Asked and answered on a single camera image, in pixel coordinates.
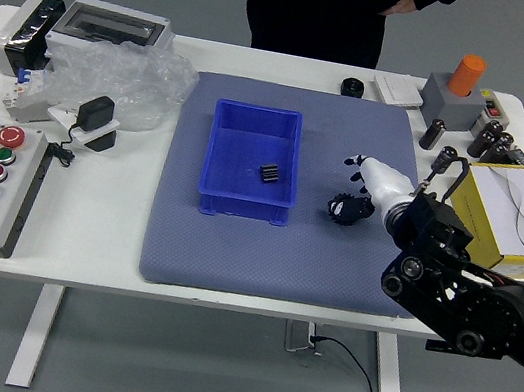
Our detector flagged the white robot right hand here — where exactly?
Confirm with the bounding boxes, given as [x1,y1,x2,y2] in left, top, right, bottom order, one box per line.
[328,149,422,233]

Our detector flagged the big black gear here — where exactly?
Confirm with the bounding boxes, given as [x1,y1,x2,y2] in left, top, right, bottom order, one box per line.
[323,190,378,233]

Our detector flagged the small black gear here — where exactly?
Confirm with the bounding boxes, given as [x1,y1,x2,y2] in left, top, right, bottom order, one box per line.
[256,159,283,188]

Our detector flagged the black round nut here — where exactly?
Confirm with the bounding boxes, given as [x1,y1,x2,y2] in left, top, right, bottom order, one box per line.
[339,74,368,100]

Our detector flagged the blue plastic box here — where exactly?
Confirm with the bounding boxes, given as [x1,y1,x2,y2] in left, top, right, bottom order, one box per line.
[196,97,312,232]

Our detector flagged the grey under-table power box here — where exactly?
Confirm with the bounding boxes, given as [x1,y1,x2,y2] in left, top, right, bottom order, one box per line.
[281,317,328,358]

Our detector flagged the grey distribution box clear cover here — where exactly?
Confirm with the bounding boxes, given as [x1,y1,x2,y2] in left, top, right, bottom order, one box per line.
[42,0,179,79]

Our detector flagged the dark cylindrical capacitor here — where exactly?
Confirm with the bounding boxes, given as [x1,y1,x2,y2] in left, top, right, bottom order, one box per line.
[493,129,517,150]
[430,142,459,178]
[465,115,505,161]
[478,139,511,168]
[417,115,450,154]

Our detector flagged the grey block with hole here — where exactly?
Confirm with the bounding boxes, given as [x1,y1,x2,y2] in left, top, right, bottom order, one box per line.
[415,69,491,138]

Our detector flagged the orange cylinder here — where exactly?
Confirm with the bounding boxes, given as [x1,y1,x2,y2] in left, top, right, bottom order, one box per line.
[446,50,490,101]

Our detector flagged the small black electronic component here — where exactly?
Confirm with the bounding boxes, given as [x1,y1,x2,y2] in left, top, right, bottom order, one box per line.
[503,143,524,168]

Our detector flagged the blue-grey mat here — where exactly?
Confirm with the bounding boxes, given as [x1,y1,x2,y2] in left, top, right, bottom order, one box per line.
[135,64,453,330]

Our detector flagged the person's left hand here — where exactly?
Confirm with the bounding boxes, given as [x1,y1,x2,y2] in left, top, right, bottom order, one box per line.
[378,0,419,22]

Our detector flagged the person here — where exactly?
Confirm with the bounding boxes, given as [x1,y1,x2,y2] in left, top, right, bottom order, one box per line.
[234,0,468,83]

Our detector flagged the white table leg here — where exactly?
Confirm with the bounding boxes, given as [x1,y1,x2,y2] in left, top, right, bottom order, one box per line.
[365,330,421,392]
[3,278,67,392]

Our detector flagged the clear plastic bag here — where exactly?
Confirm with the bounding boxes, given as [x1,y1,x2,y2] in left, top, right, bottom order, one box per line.
[32,26,205,143]

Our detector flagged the black power adapter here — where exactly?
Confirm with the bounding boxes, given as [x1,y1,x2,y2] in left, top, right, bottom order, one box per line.
[74,91,118,135]

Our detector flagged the white circuit breaker blue levers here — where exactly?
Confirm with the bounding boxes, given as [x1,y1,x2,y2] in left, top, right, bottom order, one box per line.
[0,63,59,128]

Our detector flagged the white wall switch plate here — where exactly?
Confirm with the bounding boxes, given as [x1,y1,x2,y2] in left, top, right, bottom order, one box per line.
[368,71,429,110]

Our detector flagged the white two-button switch box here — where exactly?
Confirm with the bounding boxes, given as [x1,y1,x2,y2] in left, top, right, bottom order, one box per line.
[471,86,513,136]

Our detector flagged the black adapter cord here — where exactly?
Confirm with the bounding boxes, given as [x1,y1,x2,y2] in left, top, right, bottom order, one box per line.
[43,115,84,170]

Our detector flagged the black and white enclosure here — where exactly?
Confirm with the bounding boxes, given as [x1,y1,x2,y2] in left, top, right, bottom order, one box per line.
[0,0,69,84]

